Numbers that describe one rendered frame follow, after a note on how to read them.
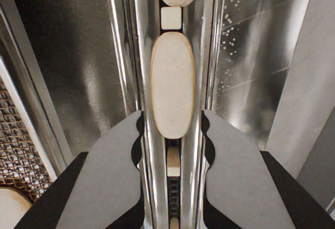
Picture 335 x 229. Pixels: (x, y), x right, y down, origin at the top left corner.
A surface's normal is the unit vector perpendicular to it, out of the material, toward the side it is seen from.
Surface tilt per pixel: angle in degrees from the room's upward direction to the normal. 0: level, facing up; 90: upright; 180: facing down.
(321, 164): 90
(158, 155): 0
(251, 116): 0
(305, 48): 0
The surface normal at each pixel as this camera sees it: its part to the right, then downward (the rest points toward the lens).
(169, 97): -0.06, 0.29
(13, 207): 0.43, 0.28
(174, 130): -0.07, 0.59
